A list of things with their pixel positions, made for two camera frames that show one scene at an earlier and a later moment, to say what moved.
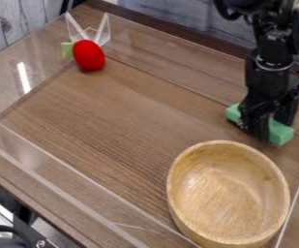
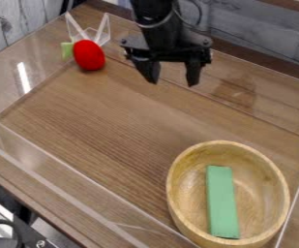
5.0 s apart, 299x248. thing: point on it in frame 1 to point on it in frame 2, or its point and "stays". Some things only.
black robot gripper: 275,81 to 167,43
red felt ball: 88,54 stays
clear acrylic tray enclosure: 95,102 stays
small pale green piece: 65,50 stays
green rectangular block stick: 280,134 to 223,215
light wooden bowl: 228,195 stays
